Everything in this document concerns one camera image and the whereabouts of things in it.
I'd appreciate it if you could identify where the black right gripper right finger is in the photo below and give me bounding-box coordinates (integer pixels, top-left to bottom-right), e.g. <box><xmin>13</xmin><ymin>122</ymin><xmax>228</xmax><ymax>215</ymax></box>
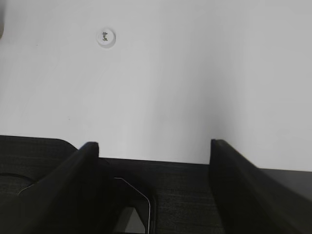
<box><xmin>208</xmin><ymin>139</ymin><xmax>312</xmax><ymax>234</ymax></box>

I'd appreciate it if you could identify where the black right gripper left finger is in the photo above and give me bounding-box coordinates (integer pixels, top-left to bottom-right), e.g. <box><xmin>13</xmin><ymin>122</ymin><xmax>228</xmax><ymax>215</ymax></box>
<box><xmin>14</xmin><ymin>142</ymin><xmax>114</xmax><ymax>234</ymax></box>

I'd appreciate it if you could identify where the white bottle cap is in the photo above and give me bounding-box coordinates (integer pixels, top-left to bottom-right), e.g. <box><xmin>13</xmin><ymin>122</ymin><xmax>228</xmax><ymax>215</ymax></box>
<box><xmin>96</xmin><ymin>27</ymin><xmax>117</xmax><ymax>49</ymax></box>

